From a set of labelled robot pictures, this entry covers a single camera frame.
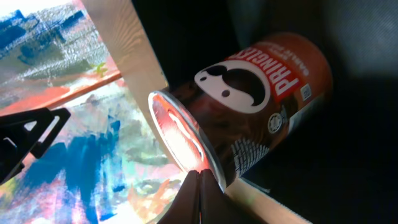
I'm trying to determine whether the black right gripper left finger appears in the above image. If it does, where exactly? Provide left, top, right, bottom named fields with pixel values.
left=1, top=108, right=71, bottom=184

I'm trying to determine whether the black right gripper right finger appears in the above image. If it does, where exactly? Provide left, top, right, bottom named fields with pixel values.
left=159, top=169, right=264, bottom=224

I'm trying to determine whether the brown Pringles can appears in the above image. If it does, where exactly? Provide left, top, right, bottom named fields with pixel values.
left=148, top=32, right=333, bottom=189

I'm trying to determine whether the black open gift box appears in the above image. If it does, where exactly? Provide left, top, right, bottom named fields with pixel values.
left=133, top=0, right=397, bottom=223

